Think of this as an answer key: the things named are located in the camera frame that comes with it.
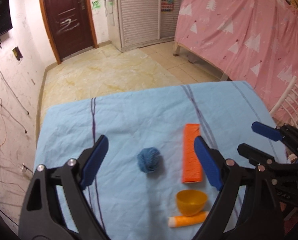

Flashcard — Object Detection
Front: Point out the small orange plastic bowl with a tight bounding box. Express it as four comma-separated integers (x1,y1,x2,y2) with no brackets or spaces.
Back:
176,189,208,216

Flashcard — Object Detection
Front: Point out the wall socket plate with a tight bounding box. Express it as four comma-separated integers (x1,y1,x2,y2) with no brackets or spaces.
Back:
13,47,23,61

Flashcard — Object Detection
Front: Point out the blue yarn ball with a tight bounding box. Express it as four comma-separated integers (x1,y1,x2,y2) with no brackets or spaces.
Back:
137,147,161,174

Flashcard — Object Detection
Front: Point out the white louvered wardrobe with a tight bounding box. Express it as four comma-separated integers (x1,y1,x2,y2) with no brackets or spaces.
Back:
106,0,182,52

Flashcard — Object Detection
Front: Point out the light blue bed sheet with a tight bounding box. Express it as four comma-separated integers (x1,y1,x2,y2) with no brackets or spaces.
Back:
33,80,288,240

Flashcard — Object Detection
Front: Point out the long orange box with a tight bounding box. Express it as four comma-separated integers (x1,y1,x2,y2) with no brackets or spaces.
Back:
182,124,203,184

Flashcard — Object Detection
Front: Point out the orange and white tube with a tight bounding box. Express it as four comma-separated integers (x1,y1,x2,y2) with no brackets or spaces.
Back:
167,211,209,228

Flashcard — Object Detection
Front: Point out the pink tree-pattern curtain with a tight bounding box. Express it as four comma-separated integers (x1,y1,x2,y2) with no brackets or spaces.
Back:
175,0,298,108

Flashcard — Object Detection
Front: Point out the dark brown door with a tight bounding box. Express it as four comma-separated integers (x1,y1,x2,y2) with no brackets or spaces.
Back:
39,0,99,64

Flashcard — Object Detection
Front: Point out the white metal chair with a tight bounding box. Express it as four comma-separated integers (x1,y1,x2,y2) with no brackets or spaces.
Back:
270,76,298,128

